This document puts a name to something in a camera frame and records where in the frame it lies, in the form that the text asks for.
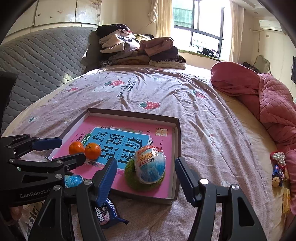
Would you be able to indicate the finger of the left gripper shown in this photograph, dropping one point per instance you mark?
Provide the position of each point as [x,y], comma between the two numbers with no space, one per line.
[19,145]
[23,170]

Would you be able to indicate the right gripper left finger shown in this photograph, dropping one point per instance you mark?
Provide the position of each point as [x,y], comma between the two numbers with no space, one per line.
[54,221]

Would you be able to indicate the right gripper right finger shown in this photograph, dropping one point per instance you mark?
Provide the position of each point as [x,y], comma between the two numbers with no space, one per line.
[238,218]

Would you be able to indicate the red blue toy egg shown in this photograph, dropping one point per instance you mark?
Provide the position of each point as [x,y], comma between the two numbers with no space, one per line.
[72,180]

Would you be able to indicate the small orange mandarin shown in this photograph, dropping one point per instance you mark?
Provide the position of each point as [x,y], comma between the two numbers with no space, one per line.
[76,148]

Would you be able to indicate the large orange mandarin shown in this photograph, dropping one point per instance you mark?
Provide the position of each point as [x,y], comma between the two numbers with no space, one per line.
[92,151]

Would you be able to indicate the blue Oreo snack packet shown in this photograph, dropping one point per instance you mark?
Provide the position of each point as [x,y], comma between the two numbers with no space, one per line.
[108,215]

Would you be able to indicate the blue white toy egg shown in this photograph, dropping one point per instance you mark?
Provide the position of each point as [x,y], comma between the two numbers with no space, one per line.
[150,164]

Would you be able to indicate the cream cloth with black trim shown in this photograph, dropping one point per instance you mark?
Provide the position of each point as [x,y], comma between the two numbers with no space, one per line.
[29,215]

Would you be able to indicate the pink children's book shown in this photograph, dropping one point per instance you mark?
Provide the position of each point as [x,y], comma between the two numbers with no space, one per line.
[120,139]

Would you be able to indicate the small toy figure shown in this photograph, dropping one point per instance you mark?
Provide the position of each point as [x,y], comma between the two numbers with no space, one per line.
[280,174]

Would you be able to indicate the grey quilted headboard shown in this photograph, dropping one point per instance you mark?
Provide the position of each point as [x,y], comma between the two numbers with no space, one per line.
[43,61]

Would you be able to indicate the shallow grey cardboard box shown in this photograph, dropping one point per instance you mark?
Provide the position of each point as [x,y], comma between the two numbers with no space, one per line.
[144,116]

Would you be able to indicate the pink quilted blanket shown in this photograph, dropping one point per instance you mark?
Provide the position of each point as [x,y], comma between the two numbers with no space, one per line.
[271,103]

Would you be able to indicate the pile of folded clothes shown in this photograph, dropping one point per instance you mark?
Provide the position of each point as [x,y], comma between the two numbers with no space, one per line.
[118,45]

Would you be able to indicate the dark framed window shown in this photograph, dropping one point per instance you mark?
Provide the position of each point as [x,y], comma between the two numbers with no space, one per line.
[198,26]

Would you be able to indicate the white air conditioner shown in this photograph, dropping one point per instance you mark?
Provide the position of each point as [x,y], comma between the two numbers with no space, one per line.
[270,25]

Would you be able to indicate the cream curtain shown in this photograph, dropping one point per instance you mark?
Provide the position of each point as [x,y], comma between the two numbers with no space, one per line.
[237,17]

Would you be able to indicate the black wall television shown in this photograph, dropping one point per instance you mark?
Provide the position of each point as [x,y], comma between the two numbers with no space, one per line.
[293,76]

